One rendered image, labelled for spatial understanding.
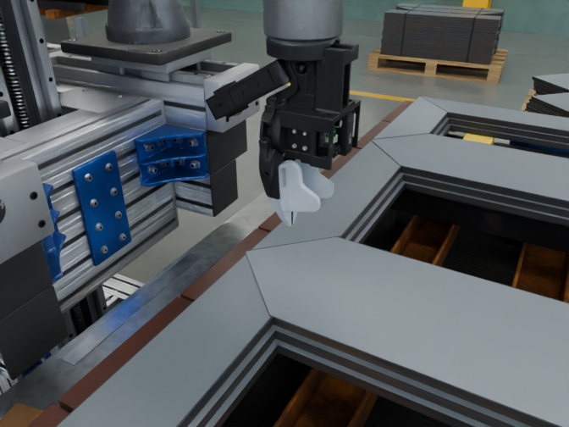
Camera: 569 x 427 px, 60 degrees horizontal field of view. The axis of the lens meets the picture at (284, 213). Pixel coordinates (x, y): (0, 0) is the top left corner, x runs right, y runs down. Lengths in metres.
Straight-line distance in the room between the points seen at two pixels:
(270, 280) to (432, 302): 0.19
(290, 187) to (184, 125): 0.43
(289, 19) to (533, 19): 7.20
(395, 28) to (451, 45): 0.53
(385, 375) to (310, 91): 0.29
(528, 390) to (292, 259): 0.29
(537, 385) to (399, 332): 0.13
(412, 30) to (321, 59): 4.54
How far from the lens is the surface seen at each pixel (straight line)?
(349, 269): 0.62
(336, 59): 0.47
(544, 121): 1.22
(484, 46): 4.94
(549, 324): 0.61
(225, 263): 0.67
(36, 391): 0.78
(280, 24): 0.47
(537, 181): 0.92
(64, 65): 1.11
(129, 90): 0.99
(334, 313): 0.55
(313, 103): 0.50
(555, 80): 1.58
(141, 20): 0.94
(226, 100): 0.54
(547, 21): 7.63
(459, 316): 0.58
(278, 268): 0.61
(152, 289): 0.88
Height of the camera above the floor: 1.22
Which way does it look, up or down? 30 degrees down
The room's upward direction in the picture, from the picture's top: straight up
